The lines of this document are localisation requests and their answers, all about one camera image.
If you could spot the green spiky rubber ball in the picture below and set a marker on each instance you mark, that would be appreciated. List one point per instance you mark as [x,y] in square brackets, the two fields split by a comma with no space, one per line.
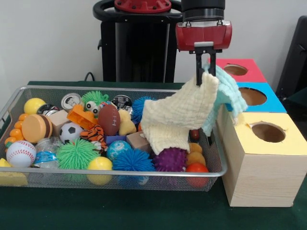
[76,153]

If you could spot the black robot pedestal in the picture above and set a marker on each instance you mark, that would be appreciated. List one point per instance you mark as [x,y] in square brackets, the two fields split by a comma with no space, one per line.
[141,52]

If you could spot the light blue waffle cloth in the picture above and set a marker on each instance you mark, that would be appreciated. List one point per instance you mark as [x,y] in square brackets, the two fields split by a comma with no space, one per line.
[230,93]

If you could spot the blue spiky rubber ball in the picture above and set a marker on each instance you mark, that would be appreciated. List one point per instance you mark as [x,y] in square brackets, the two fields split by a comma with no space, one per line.
[133,161]
[139,109]

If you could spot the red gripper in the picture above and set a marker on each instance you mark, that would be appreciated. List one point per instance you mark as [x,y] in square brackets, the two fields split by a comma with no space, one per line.
[204,34]

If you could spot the wooden box with three holes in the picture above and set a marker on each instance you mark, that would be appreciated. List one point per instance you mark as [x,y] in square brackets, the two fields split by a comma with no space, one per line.
[263,179]

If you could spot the black chair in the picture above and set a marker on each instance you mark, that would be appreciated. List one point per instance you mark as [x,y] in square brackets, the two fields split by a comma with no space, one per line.
[295,60]

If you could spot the yellow ball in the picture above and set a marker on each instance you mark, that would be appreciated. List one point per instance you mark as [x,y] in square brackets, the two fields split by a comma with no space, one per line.
[99,164]

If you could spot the purple spiky monster ball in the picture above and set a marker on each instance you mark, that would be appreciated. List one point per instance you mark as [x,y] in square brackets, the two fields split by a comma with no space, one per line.
[170,160]

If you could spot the dark green table cloth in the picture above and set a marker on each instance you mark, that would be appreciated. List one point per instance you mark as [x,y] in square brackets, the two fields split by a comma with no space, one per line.
[120,210]

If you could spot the green cloth side table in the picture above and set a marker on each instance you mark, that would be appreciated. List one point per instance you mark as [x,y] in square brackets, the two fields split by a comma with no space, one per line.
[301,94]

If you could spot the white baseball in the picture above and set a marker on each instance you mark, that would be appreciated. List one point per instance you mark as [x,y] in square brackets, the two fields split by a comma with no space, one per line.
[21,153]

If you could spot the small soccer ball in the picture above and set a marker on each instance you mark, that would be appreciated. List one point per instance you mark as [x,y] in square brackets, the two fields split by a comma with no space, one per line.
[70,133]

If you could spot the orange ball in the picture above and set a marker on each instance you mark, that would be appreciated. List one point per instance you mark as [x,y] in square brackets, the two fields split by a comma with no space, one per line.
[196,168]

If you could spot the blue globe ball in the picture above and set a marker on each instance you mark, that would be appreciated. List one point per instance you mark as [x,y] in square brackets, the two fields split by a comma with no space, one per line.
[118,149]

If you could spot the cream waffle cloth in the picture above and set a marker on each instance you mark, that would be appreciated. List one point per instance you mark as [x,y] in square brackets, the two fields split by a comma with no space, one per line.
[175,115]

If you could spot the round wooden burger toy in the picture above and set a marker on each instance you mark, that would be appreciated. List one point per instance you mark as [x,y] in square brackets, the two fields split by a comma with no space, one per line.
[36,128]

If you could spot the silver mesh bin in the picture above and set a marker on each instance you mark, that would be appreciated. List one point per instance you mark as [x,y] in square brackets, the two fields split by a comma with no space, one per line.
[60,182]

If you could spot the brown toy football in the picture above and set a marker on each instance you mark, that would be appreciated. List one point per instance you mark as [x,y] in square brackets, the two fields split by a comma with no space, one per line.
[109,119]

